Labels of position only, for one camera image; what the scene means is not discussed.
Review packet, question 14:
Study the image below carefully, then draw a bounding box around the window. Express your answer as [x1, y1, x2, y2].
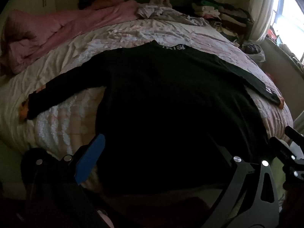
[268, 0, 304, 64]

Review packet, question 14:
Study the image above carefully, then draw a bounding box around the pile of folded clothes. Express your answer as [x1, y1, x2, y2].
[191, 0, 254, 45]

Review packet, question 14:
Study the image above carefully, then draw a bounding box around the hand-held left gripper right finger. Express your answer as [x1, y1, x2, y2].
[202, 145, 281, 228]

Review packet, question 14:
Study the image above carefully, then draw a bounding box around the white curtain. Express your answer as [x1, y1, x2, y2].
[249, 0, 281, 44]

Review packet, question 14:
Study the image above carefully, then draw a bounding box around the pink duvet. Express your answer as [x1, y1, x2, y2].
[0, 0, 140, 75]

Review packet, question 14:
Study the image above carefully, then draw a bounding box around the plastic bag with clothes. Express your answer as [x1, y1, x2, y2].
[242, 41, 265, 63]

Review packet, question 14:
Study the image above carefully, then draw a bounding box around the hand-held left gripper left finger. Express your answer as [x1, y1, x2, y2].
[21, 134, 106, 195]

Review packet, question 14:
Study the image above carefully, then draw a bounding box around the black long-sleeve shirt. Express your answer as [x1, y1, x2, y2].
[20, 40, 285, 195]

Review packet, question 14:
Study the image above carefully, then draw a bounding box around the crumpled lilac cloth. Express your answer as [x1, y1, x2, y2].
[136, 0, 209, 26]

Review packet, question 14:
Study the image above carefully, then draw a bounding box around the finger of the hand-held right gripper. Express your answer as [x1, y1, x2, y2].
[284, 125, 304, 145]
[268, 136, 304, 171]

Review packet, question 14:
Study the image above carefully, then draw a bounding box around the bed with pale quilt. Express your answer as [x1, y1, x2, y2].
[0, 19, 294, 195]

